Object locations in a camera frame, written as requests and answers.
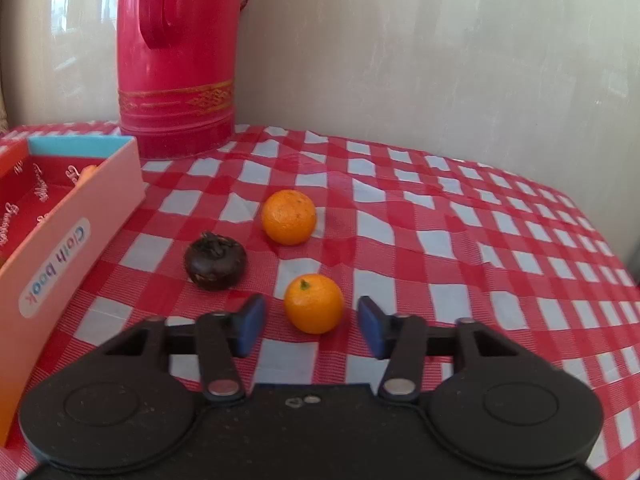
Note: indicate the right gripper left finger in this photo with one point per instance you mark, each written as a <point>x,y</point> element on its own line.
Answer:
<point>222,337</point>

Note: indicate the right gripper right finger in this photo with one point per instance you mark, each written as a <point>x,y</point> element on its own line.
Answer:
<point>400,341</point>

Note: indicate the dark mangosteen fruit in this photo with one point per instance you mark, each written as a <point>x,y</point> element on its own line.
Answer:
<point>215,262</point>

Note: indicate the orange tangerine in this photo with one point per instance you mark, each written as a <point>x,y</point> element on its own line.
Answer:
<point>289,217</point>
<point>314,304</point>

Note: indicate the colourful cardboard box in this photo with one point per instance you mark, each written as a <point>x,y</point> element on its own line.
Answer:
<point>52,233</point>

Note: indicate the orange fruit piece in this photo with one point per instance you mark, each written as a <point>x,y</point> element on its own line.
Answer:
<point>86,174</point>

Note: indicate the red thermos flask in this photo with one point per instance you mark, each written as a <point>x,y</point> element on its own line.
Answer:
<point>175,74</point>

